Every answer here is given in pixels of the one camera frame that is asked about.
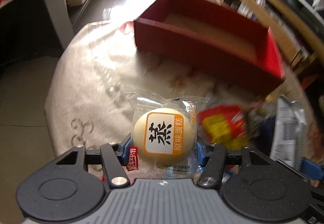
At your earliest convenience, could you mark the red yellow snack packet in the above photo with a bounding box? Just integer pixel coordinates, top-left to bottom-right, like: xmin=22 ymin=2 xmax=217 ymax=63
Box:
xmin=197 ymin=105 xmax=249 ymax=150

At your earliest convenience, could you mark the silver red spicy strip packet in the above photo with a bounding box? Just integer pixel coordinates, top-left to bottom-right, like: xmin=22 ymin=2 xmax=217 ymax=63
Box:
xmin=270 ymin=95 xmax=306 ymax=171

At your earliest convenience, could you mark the steamed cake snack packet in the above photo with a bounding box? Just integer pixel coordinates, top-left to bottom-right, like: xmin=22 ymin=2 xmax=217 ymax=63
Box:
xmin=125 ymin=89 xmax=208 ymax=179

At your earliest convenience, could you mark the beige floral tablecloth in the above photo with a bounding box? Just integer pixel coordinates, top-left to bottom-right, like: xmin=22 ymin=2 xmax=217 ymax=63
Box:
xmin=44 ymin=20 xmax=320 ymax=184

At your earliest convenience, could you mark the red cardboard box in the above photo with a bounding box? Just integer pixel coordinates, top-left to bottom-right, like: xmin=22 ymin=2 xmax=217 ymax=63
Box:
xmin=133 ymin=0 xmax=285 ymax=95

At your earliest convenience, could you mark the wooden shelf unit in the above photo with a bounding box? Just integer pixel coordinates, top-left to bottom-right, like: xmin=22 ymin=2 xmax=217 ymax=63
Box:
xmin=220 ymin=0 xmax=323 ymax=73

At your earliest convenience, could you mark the grey cabinet panel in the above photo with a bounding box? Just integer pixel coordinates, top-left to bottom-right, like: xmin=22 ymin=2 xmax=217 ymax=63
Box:
xmin=44 ymin=0 xmax=74 ymax=50

